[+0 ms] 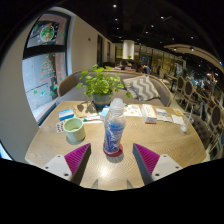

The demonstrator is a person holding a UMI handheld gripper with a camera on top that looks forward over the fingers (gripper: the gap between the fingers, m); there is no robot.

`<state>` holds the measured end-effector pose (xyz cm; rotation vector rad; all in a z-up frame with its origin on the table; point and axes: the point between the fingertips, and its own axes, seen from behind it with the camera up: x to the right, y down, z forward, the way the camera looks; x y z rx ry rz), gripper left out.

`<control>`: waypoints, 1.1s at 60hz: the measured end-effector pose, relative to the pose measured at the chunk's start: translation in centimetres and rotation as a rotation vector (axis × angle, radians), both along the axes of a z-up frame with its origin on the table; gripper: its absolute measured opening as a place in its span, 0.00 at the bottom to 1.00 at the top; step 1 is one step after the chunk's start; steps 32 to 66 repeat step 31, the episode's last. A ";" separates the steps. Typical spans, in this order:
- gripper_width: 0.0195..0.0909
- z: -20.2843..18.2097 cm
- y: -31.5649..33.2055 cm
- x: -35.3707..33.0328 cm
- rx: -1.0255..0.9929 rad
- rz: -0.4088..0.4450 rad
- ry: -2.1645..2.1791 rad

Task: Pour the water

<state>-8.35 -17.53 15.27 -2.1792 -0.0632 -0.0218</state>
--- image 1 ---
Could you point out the white pen with green cap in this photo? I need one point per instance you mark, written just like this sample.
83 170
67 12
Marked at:
91 118

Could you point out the person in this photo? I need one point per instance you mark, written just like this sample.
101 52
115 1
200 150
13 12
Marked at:
144 69
132 66
123 65

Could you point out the pale green ceramic mug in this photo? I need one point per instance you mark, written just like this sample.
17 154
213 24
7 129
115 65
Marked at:
75 131

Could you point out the white paper napkin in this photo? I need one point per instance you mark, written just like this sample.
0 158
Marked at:
178 119

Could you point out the group of ceiling spotlights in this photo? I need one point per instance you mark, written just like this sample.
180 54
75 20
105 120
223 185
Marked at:
114 6

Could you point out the curved grey upholstered sofa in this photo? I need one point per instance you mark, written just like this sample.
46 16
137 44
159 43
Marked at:
165 93

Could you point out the grey white chevron cushion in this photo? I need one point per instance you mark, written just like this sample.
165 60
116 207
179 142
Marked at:
142 88

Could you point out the bright glass window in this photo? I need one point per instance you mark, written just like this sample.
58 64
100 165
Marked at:
3 152

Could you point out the white round pillar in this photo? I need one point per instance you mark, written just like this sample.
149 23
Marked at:
128 50

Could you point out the clear bottle with blue label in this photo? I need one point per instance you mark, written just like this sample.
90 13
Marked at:
114 130

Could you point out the white box with orange edge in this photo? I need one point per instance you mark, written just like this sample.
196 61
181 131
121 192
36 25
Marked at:
149 114

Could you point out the blue and white small box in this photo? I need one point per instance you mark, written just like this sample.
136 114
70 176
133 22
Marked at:
66 114

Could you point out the green potted plant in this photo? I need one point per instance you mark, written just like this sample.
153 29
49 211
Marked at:
100 83

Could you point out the group of round-backed dining chairs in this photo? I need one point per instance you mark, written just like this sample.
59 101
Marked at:
203 100

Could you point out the printed white paper leaflet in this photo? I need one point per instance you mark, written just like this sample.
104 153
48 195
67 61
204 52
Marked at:
133 110

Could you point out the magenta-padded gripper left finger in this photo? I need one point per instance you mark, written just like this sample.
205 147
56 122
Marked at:
77 160

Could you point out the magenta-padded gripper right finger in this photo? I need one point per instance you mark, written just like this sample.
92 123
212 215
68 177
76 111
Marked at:
146 160

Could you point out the white and blue flat packet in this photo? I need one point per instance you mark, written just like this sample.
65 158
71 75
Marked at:
161 111

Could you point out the clear plastic cup with straw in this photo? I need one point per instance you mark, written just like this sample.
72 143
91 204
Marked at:
186 124

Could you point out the light blue small carton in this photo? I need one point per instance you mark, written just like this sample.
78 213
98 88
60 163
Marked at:
104 113

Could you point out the window with festive decals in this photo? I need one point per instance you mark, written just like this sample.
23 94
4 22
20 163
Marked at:
45 73

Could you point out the grey tufted chair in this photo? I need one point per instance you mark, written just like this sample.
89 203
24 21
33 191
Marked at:
201 130

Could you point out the blister pack of pills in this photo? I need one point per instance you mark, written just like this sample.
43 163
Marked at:
60 126

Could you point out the small yellow packet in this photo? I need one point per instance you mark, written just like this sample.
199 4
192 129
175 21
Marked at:
178 111

